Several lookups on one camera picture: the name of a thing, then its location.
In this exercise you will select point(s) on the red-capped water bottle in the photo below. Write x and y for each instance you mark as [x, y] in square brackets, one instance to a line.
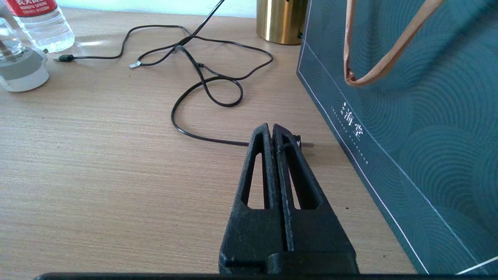
[42, 31]

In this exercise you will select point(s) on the dark framed board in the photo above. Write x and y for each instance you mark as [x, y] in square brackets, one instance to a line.
[428, 155]

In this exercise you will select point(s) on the brass desk lamp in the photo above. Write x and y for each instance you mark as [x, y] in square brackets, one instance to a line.
[280, 19]

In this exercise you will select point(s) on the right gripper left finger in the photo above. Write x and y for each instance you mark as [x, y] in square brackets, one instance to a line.
[256, 233]

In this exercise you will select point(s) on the small grey clear-topped device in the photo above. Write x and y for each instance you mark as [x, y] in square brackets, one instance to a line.
[23, 74]

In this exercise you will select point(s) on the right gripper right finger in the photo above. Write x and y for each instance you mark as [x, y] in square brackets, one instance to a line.
[315, 237]

